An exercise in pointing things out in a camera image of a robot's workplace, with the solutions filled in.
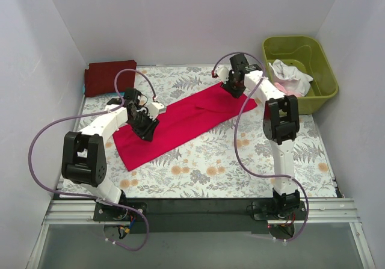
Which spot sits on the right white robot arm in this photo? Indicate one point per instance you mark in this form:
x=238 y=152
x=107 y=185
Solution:
x=280 y=118

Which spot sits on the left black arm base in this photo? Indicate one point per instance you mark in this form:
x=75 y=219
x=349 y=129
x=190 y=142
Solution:
x=112 y=213

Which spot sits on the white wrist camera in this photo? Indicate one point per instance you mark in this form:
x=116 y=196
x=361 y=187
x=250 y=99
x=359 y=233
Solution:
x=222 y=73
x=155 y=109

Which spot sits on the folded dark red t-shirt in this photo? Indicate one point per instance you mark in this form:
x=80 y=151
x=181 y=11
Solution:
x=99 y=77

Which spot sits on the aluminium frame rail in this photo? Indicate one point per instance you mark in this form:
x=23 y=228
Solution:
x=183 y=233

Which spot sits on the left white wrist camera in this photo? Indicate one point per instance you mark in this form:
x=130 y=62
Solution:
x=155 y=109

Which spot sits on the olive green plastic bin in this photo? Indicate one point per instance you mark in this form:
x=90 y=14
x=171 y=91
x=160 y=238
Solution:
x=307 y=55

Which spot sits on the white cloth in bin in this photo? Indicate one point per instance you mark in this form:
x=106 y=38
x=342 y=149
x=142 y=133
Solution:
x=290 y=77

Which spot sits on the pink cloth in bin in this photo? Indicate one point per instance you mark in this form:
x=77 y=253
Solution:
x=286 y=91

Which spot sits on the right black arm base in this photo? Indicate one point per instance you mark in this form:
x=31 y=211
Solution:
x=264 y=209

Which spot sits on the bright red t-shirt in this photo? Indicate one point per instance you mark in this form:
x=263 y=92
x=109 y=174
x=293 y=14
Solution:
x=183 y=121

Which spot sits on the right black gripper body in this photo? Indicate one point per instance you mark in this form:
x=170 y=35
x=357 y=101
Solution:
x=231 y=86

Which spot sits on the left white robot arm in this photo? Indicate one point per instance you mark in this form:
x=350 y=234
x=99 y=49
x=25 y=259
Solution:
x=84 y=159

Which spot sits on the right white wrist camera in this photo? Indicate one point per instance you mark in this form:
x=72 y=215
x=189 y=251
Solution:
x=222 y=73

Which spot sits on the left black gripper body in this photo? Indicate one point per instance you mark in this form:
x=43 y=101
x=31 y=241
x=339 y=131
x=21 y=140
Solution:
x=145 y=126

